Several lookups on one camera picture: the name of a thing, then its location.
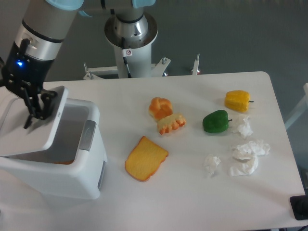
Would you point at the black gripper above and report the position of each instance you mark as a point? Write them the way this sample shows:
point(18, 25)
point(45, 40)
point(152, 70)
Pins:
point(24, 71)

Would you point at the white trash can lid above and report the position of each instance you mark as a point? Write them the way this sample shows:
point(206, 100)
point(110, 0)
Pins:
point(39, 136)

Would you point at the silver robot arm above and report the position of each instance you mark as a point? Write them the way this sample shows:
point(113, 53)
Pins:
point(44, 27)

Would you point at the orange item inside trash can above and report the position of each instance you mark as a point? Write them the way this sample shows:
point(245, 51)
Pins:
point(64, 162)

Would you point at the white trash can body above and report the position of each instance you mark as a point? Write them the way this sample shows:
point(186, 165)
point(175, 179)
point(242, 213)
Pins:
point(77, 138)

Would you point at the round braided bread roll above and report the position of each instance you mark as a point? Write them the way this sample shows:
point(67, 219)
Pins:
point(160, 108)

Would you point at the toast bread slice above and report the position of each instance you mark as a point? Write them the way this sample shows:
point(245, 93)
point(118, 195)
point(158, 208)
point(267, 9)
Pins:
point(145, 159)

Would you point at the ridged orange bread roll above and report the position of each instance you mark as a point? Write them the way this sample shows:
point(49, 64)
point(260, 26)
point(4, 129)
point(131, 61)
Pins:
point(170, 123)

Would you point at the green bell pepper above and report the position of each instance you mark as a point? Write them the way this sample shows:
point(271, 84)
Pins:
point(216, 122)

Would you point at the small crumpled white tissue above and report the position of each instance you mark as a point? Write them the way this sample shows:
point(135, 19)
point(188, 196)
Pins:
point(211, 164)

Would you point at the yellow bell pepper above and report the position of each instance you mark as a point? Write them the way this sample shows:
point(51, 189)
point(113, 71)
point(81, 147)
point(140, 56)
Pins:
point(238, 100)

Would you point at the crumpled tissue near peppers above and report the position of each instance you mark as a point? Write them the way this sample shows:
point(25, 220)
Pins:
point(241, 125)

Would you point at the large crumpled white tissue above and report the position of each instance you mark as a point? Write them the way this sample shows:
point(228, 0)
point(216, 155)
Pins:
point(247, 156)

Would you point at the black device at table edge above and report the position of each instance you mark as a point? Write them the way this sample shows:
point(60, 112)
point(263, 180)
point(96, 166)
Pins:
point(299, 206)

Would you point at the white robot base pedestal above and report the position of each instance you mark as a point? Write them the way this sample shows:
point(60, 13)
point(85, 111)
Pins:
point(132, 44)

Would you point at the white chair frame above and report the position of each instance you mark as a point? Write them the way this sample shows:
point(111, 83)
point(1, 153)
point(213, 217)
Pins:
point(298, 110)

